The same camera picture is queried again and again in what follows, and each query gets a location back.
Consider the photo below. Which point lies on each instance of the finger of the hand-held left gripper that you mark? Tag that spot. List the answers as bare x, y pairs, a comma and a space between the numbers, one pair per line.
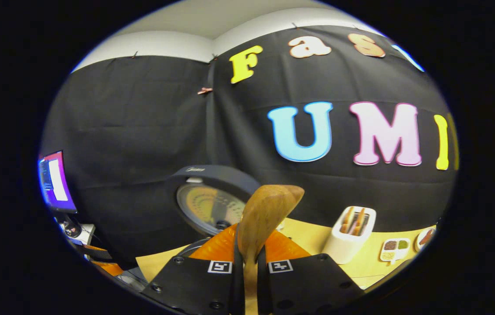
109, 269

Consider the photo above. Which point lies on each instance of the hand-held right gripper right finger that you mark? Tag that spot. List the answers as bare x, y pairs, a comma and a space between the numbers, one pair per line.
262, 288

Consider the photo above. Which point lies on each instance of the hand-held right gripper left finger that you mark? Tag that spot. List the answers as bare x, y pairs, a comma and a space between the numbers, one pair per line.
237, 288

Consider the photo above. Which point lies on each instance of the wooden spoon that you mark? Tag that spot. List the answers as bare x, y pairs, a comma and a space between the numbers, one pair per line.
267, 210

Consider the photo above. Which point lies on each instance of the dark grey rice cooker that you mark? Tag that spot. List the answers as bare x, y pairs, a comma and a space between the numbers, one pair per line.
212, 175

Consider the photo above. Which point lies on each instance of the white device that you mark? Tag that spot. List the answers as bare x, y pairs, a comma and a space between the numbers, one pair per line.
83, 232

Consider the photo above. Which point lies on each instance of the white toaster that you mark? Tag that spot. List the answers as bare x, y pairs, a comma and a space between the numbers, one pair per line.
343, 247

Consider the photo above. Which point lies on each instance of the computer monitor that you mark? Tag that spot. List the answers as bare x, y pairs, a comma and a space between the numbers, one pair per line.
57, 181

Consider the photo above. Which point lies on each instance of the pile of yellow beans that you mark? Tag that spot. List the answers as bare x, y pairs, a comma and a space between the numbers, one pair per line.
387, 256

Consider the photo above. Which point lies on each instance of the pile of dark beans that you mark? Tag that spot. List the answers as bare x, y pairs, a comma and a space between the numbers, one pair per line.
389, 245

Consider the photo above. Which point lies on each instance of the white divided dish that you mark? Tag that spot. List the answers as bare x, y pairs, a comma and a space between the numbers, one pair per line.
395, 261

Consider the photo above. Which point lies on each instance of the pile of green beans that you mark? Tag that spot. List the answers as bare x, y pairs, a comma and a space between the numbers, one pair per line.
402, 245

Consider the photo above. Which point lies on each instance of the white round plate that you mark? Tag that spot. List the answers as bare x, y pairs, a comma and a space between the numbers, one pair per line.
418, 245

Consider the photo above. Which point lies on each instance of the red meat piece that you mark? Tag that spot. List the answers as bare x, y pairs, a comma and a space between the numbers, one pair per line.
427, 237

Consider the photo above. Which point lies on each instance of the pink cloth clip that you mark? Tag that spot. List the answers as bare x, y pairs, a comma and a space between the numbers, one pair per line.
205, 90

